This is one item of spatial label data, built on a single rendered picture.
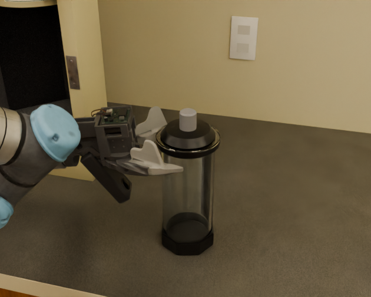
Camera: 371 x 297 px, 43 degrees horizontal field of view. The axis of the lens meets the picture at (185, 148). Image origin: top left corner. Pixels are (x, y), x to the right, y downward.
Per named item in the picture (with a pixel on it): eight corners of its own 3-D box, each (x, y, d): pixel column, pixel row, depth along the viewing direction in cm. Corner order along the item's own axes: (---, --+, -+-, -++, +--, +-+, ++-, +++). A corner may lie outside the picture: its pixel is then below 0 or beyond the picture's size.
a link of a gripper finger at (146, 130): (182, 101, 83) (138, 118, 79) (185, 130, 86) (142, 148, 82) (172, 96, 86) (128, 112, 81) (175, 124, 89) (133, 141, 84)
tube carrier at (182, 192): (214, 215, 94) (218, 119, 83) (217, 253, 85) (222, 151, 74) (160, 215, 94) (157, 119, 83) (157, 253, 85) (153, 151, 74)
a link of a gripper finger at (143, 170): (141, 172, 73) (100, 158, 77) (142, 180, 73) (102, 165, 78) (160, 158, 76) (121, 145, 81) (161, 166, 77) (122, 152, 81)
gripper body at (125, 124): (131, 125, 73) (55, 130, 74) (138, 171, 78) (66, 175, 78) (135, 104, 80) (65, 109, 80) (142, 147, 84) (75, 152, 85)
